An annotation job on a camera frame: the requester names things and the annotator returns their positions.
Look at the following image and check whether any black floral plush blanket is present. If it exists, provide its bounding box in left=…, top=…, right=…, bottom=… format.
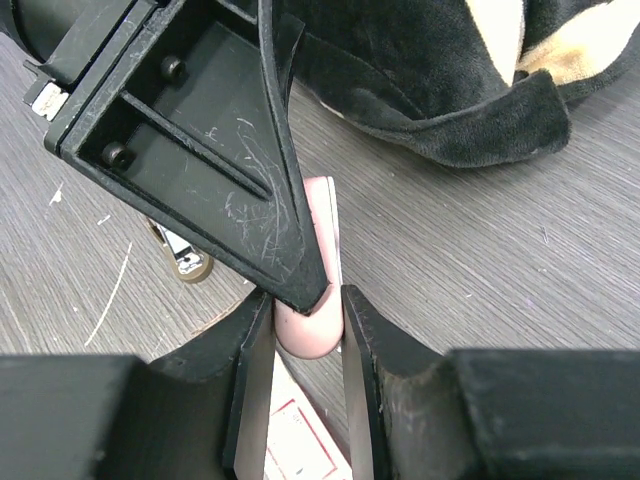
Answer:
left=279, top=0, right=639, bottom=168

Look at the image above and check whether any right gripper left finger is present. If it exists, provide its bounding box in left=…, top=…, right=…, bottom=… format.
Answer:
left=1, top=290, right=275, bottom=479

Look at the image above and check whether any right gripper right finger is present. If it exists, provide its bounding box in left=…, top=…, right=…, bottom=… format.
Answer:
left=342, top=285, right=639, bottom=479

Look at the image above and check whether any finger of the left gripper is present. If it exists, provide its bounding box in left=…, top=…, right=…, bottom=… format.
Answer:
left=274, top=13, right=305, bottom=100

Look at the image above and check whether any red white staple box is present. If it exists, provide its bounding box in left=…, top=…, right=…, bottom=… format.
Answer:
left=265, top=355, right=353, bottom=480

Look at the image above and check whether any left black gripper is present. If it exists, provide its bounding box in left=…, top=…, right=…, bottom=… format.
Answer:
left=22, top=1, right=329, bottom=313

